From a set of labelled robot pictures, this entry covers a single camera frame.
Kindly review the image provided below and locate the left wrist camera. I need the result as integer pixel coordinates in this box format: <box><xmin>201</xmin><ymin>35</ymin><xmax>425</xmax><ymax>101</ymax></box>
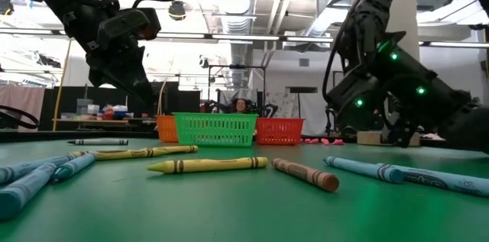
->
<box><xmin>96</xmin><ymin>8</ymin><xmax>162</xmax><ymax>44</ymax></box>

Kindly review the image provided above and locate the yellow pole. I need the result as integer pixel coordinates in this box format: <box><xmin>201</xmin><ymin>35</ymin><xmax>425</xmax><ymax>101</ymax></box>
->
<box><xmin>52</xmin><ymin>39</ymin><xmax>73</xmax><ymax>132</ymax></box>

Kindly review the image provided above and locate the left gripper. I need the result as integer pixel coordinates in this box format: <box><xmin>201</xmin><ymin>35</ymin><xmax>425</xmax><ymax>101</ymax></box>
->
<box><xmin>86</xmin><ymin>37</ymin><xmax>156</xmax><ymax>105</ymax></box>

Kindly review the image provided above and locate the black partition wall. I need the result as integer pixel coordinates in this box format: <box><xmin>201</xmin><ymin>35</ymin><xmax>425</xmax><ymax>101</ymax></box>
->
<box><xmin>37</xmin><ymin>80</ymin><xmax>202</xmax><ymax>133</ymax></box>

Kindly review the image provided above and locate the black ring hoop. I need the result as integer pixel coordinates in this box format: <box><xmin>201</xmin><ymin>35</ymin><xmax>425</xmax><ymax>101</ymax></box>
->
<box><xmin>0</xmin><ymin>104</ymin><xmax>40</xmax><ymax>131</ymax></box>

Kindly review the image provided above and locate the brown crayon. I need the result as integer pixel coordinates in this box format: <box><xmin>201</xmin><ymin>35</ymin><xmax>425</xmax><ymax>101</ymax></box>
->
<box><xmin>270</xmin><ymin>157</ymin><xmax>341</xmax><ymax>193</ymax></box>

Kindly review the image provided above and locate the green plastic basket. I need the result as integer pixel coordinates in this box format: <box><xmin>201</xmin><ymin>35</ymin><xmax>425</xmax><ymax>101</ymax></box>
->
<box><xmin>172</xmin><ymin>112</ymin><xmax>259</xmax><ymax>148</ymax></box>

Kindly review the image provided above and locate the cluttered background table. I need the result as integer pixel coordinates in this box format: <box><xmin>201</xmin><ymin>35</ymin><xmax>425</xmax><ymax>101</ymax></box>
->
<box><xmin>52</xmin><ymin>98</ymin><xmax>157</xmax><ymax>133</ymax></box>

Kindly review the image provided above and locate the black crayon white wrapper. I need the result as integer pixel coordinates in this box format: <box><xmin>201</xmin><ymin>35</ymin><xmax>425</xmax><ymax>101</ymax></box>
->
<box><xmin>67</xmin><ymin>137</ymin><xmax>130</xmax><ymax>147</ymax></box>

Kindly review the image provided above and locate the black ceiling dome camera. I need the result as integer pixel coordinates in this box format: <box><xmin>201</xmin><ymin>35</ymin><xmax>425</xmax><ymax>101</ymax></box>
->
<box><xmin>167</xmin><ymin>0</ymin><xmax>187</xmax><ymax>21</ymax></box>

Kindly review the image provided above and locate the orange plastic basket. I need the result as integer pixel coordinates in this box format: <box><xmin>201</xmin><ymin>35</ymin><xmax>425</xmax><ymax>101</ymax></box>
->
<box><xmin>155</xmin><ymin>115</ymin><xmax>179</xmax><ymax>144</ymax></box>

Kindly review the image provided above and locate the red plastic basket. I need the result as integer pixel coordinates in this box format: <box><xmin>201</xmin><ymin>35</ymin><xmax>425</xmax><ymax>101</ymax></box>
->
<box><xmin>254</xmin><ymin>117</ymin><xmax>306</xmax><ymax>146</ymax></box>

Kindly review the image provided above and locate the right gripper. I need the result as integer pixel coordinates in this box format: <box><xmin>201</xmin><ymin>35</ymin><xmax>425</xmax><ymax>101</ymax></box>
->
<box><xmin>435</xmin><ymin>96</ymin><xmax>489</xmax><ymax>155</ymax></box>

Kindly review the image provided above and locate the pink curtain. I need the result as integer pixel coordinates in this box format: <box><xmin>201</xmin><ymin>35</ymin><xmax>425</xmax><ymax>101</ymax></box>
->
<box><xmin>0</xmin><ymin>83</ymin><xmax>46</xmax><ymax>132</ymax></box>

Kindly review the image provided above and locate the yellow crayon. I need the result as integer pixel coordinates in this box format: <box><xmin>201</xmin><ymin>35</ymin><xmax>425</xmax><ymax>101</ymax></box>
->
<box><xmin>72</xmin><ymin>147</ymin><xmax>157</xmax><ymax>162</ymax></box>
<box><xmin>146</xmin><ymin>156</ymin><xmax>270</xmax><ymax>175</ymax></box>
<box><xmin>151</xmin><ymin>144</ymin><xmax>199</xmax><ymax>156</ymax></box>

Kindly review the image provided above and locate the person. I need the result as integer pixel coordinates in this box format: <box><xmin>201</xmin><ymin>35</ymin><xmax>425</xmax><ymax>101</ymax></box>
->
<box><xmin>228</xmin><ymin>97</ymin><xmax>253</xmax><ymax>115</ymax></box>

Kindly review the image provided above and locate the green table mat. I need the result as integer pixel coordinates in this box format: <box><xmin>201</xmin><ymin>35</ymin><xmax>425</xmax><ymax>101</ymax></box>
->
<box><xmin>0</xmin><ymin>137</ymin><xmax>489</xmax><ymax>242</ymax></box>

